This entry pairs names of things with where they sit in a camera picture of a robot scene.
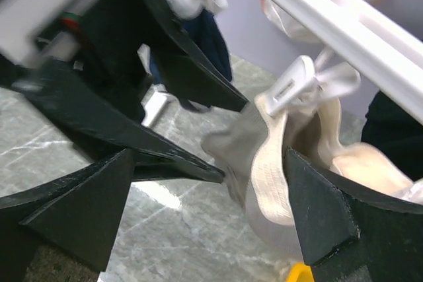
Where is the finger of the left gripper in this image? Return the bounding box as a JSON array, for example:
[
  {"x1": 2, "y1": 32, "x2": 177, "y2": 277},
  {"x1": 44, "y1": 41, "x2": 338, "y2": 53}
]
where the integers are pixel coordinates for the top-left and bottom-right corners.
[
  {"x1": 139, "y1": 0, "x2": 248, "y2": 112},
  {"x1": 19, "y1": 58, "x2": 223, "y2": 184}
]

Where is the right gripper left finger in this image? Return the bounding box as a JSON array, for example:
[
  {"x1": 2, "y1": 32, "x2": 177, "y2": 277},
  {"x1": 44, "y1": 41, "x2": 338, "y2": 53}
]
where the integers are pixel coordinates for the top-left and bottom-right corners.
[{"x1": 1, "y1": 150, "x2": 134, "y2": 281}]

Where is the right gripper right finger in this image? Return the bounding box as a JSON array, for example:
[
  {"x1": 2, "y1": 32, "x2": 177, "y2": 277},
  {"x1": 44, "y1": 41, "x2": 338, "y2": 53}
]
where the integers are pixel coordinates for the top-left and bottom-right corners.
[{"x1": 284, "y1": 149, "x2": 422, "y2": 282}]

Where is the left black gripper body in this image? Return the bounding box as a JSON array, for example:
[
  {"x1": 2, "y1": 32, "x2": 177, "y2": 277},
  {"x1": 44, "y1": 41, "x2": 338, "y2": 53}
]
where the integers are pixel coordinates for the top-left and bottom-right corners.
[{"x1": 1, "y1": 0, "x2": 146, "y2": 122}]

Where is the grey underwear beige waistband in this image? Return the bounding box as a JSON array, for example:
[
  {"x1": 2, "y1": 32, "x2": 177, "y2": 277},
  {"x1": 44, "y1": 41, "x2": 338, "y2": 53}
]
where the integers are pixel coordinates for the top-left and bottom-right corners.
[{"x1": 202, "y1": 94, "x2": 422, "y2": 281}]

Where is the white clip hanger frame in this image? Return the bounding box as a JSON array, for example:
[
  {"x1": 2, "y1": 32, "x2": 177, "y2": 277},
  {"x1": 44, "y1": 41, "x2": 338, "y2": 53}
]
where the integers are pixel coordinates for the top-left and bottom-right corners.
[{"x1": 265, "y1": 0, "x2": 422, "y2": 120}]

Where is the navy blue underwear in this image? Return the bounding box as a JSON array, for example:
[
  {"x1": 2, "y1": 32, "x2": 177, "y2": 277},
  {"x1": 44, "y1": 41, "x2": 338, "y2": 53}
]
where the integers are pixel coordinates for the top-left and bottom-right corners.
[{"x1": 147, "y1": 0, "x2": 233, "y2": 113}]

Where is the black underwear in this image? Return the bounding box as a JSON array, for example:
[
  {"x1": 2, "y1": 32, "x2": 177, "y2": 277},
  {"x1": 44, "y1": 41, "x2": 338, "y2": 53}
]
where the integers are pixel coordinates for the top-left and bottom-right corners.
[{"x1": 361, "y1": 91, "x2": 423, "y2": 181}]

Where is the grey white drying rack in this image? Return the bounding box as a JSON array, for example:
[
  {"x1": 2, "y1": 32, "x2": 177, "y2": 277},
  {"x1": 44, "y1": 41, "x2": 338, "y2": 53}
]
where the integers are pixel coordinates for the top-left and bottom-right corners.
[{"x1": 141, "y1": 91, "x2": 175, "y2": 127}]

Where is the yellow plastic tray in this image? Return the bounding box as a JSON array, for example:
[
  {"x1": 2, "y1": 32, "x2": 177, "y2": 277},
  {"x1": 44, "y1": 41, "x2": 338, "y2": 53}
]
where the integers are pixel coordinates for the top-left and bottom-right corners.
[{"x1": 285, "y1": 263, "x2": 315, "y2": 282}]

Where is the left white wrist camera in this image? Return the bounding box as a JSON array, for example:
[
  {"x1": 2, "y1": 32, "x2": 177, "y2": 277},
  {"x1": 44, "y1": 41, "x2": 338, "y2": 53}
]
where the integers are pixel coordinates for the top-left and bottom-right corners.
[{"x1": 0, "y1": 0, "x2": 100, "y2": 65}]

